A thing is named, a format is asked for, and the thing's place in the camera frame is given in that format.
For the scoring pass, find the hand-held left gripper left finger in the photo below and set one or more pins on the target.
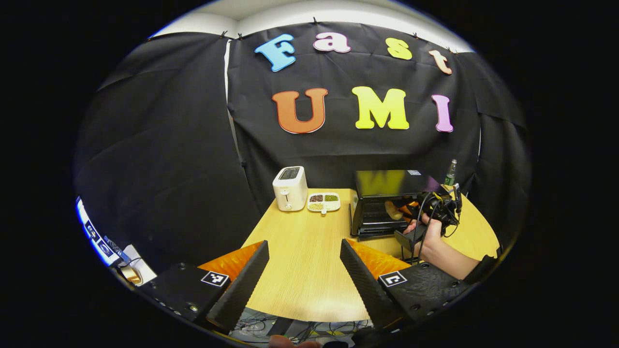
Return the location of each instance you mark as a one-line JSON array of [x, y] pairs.
[[242, 285]]

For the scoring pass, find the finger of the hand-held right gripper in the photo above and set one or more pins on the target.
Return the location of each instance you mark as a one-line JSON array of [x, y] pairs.
[[412, 205], [410, 213]]

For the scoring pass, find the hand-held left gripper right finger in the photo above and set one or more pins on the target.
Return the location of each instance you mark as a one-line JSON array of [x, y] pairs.
[[362, 285]]

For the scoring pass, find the golden croissant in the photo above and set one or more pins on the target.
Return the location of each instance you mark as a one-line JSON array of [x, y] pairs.
[[392, 210]]

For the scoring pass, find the black electric oven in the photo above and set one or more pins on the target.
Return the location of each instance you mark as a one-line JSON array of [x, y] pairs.
[[382, 186]]

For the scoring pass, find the clear plastic water bottle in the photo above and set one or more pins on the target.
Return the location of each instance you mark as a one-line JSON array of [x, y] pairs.
[[451, 174]]

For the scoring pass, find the white divided tray of beans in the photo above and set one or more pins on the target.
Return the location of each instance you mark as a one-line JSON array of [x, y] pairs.
[[324, 202]]

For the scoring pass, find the white paper sheet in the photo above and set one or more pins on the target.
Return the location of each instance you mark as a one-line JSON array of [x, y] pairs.
[[142, 263]]

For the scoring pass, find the white toaster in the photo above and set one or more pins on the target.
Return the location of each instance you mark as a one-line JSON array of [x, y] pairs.
[[289, 191]]

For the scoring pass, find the brown tape roll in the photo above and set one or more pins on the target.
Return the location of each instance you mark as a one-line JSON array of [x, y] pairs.
[[131, 275]]

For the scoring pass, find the black backdrop cloth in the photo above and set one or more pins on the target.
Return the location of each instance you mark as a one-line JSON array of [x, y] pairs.
[[169, 169]]

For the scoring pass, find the blue white device edge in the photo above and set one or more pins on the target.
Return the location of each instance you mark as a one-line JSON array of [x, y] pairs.
[[96, 237]]

